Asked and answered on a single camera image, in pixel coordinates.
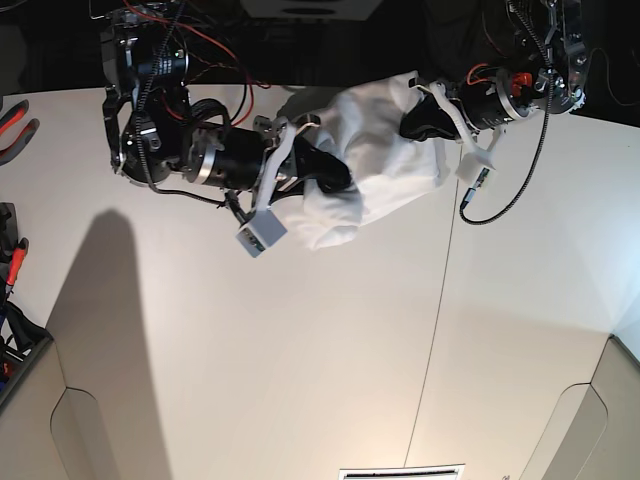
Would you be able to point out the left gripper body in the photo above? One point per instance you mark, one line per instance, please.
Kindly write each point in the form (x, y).
(481, 109)

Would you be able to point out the white vent grille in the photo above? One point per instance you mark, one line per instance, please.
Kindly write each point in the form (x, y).
(445, 472)

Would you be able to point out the red handled tool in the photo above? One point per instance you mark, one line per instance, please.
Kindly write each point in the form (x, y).
(17, 259)

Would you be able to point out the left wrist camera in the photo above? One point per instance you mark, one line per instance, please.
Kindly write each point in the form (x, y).
(471, 167)

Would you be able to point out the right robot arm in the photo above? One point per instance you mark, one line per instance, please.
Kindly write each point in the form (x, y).
(154, 130)

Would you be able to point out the white printed t-shirt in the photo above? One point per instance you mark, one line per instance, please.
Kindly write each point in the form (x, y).
(360, 127)

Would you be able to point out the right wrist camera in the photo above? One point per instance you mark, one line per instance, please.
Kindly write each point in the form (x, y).
(260, 232)

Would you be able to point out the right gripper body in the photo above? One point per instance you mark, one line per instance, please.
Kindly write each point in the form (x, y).
(252, 167)

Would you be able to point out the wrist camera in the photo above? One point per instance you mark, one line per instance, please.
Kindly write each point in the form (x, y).
(260, 232)
(471, 167)

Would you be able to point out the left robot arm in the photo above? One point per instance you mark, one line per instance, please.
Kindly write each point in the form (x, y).
(534, 62)

